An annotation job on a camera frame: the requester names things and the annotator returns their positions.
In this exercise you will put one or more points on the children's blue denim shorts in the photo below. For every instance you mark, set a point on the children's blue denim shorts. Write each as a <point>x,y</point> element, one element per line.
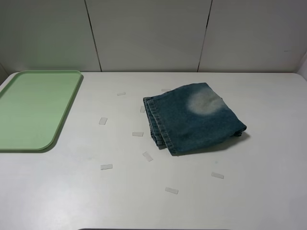
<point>190,118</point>

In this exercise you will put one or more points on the light green plastic tray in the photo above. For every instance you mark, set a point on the light green plastic tray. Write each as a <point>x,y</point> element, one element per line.
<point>33,106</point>

